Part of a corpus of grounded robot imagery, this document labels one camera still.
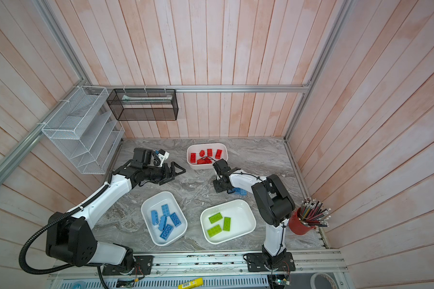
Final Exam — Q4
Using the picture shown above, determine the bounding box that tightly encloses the large blue lego underside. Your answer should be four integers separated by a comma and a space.
227, 188, 241, 195

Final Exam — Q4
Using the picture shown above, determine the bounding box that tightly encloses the green lego long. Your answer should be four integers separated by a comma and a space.
207, 225, 223, 238

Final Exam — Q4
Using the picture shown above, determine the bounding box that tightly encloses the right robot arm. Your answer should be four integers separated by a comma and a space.
213, 160, 295, 272

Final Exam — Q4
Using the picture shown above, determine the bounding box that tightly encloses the white bin front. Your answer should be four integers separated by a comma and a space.
200, 199, 256, 244

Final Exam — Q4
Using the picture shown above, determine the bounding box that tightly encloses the yellow marker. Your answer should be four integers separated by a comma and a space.
177, 278, 204, 289

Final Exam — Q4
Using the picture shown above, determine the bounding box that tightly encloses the white wire shelf rack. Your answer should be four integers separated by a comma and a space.
42, 86, 124, 175

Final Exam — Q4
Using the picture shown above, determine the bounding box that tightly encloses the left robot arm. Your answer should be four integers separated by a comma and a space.
46, 148, 186, 275

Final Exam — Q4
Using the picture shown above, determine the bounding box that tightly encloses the blue lego small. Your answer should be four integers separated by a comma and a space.
161, 204, 170, 217

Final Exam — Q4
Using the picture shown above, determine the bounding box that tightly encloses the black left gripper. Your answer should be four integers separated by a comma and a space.
143, 161, 186, 185

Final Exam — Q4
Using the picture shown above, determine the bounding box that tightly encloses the white bin left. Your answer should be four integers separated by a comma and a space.
141, 191, 188, 246

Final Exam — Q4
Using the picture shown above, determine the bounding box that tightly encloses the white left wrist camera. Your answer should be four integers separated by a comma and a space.
153, 149, 170, 167

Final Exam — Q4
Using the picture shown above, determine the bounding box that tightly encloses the white bin with red legos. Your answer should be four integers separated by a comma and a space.
187, 143, 229, 170

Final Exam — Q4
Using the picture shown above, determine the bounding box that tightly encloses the red cup with pencils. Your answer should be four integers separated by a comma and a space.
288, 197, 331, 236

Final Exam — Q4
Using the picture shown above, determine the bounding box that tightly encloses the white tape roll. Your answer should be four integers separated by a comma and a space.
310, 272, 338, 289

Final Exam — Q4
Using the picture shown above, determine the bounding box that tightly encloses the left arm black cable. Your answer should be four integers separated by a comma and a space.
19, 184, 111, 289

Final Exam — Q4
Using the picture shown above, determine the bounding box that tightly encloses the black mesh basket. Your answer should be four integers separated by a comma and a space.
107, 89, 179, 121

